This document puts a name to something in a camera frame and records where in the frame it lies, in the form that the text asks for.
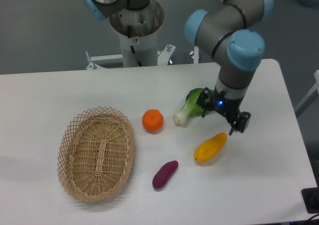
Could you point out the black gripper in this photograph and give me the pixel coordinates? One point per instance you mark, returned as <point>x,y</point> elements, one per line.
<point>209,101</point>

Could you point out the yellow mango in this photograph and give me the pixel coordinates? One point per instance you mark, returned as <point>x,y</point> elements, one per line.
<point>210,148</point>

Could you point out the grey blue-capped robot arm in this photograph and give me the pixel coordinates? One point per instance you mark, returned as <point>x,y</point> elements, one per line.
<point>224,36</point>

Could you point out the green bok choy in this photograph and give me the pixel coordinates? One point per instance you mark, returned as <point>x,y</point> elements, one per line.
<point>189,109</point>

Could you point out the orange tangerine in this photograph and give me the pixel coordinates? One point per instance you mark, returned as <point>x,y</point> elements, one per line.
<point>152,120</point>

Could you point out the purple sweet potato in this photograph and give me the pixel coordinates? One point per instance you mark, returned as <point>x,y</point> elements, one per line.
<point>163,175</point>

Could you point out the black device at table edge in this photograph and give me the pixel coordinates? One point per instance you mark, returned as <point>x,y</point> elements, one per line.
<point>311,199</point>

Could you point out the woven wicker basket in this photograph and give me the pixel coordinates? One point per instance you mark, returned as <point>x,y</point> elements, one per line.
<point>96,154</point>

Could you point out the white frame at right edge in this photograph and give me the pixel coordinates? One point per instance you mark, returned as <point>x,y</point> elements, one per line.
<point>309,97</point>

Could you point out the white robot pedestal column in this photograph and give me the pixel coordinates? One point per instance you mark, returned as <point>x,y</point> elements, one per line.
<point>138,29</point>

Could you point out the white metal base frame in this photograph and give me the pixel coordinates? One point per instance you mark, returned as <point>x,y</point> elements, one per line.
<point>148,57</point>

